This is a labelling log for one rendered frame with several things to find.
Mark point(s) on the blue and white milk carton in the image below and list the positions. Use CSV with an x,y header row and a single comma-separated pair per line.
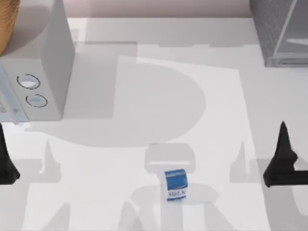
x,y
175,184

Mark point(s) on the grey cabinet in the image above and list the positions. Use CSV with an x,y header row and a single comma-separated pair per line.
x,y
269,31

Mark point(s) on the pale microwave oven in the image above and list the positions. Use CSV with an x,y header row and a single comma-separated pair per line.
x,y
51,72

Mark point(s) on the small microwave knob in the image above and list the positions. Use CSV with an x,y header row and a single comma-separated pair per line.
x,y
36,100

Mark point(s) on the large microwave knob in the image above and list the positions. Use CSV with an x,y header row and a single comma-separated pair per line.
x,y
28,81

